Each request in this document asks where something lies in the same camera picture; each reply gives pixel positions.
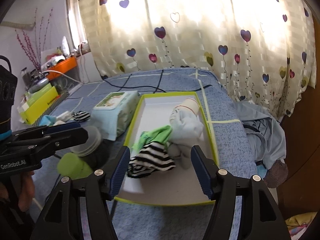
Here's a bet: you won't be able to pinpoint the black white striped sock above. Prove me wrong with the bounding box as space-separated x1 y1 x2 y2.
127 141 176 179

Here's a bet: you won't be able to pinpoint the green white flat box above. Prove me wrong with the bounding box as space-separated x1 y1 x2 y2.
17 83 52 113

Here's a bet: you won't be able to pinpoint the white cloth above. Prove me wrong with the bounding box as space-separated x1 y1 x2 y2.
56 111 73 122

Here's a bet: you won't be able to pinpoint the orange plastic basket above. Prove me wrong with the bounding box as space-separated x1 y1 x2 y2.
47 57 77 80

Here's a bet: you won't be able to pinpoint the white red-striped sock roll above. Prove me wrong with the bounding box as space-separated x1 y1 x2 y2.
169 98 200 124

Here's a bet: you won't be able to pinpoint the black cable on bed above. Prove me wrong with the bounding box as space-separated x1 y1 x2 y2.
107 69 213 93

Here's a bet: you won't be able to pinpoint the yellow-green cardboard box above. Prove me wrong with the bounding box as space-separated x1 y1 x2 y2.
20 87 58 125

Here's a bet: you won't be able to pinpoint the small striped sock ball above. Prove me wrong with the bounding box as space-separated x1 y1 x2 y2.
72 111 91 122

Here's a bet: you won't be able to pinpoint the light blue jacket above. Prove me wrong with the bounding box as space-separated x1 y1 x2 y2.
235 101 286 170

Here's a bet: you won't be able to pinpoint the wet wipes pack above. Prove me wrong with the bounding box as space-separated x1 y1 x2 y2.
89 90 139 141

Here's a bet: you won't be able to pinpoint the pink flower branches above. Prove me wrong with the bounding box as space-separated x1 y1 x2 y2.
14 8 53 70

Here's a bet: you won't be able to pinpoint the green cloth item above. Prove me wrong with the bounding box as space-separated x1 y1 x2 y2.
57 152 93 180

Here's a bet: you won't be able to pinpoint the green-rimmed white box tray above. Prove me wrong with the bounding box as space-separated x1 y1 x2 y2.
115 92 219 206

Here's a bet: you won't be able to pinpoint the grey sock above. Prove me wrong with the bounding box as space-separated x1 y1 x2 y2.
168 117 204 170

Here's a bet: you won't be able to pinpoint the grey knit item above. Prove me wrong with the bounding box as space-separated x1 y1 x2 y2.
264 160 289 189

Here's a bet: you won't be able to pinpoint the green sock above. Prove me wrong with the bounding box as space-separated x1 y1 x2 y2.
132 125 172 151

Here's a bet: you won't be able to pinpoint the person's left hand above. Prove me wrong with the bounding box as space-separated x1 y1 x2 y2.
0 171 36 213

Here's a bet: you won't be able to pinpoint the heart pattern curtain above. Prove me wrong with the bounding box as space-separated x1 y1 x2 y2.
78 0 317 117

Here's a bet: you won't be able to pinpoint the grey glasses case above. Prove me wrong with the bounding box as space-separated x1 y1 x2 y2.
28 77 49 94

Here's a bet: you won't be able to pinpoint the blue face mask stack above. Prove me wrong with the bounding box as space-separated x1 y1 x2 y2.
38 115 57 126

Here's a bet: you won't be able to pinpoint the clear plastic cup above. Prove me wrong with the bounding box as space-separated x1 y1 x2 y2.
70 126 103 157

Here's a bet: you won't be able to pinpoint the striped tray box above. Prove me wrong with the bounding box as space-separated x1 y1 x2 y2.
32 92 70 127

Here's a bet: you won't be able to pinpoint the white cable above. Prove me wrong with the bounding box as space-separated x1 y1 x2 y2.
39 70 83 84

